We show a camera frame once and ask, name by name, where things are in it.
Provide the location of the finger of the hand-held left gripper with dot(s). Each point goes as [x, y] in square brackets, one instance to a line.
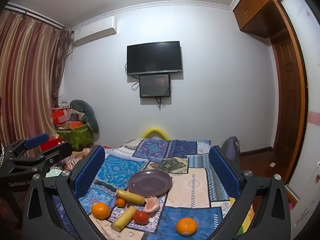
[37, 140]
[60, 151]

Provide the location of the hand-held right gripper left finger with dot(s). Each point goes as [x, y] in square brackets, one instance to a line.
[90, 170]

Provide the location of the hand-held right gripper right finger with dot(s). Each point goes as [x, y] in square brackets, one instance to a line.
[222, 170]

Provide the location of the large orange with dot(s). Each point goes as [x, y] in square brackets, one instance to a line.
[186, 226]
[100, 210]

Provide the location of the small tangerine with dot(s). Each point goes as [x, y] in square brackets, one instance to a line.
[120, 202]

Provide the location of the short sugarcane piece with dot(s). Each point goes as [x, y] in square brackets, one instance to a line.
[130, 197]

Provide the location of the long sugarcane piece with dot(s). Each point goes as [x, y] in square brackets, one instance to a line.
[123, 218]

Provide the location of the purple round plate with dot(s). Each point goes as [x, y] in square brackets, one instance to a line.
[150, 183]

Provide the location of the red tomato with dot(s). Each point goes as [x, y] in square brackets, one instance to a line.
[140, 217]

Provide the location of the pink grapefruit slice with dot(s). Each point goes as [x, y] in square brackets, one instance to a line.
[152, 204]

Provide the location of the flat red box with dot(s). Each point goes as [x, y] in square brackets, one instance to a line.
[51, 145]

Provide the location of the orange box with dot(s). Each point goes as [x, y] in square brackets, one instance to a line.
[73, 125]

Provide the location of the red bin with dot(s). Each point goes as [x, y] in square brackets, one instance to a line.
[58, 116]

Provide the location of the patchwork printed blanket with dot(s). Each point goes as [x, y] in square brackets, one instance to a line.
[190, 187]

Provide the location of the striped red curtain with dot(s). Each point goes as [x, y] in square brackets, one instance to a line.
[25, 67]

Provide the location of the yellow foam arc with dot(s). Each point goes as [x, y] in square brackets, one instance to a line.
[155, 130]

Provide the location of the brown wooden door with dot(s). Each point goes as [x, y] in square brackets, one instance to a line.
[287, 92]

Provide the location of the white air conditioner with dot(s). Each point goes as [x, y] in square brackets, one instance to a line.
[95, 31]

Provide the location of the curtain rod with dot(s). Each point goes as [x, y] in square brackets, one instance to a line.
[37, 15]

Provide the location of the wooden overhead cabinet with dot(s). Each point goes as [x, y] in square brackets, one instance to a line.
[255, 7]

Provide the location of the small black wall monitor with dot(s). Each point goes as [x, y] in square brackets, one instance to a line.
[155, 85]

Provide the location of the black wall television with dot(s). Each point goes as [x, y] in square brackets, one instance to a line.
[154, 57]

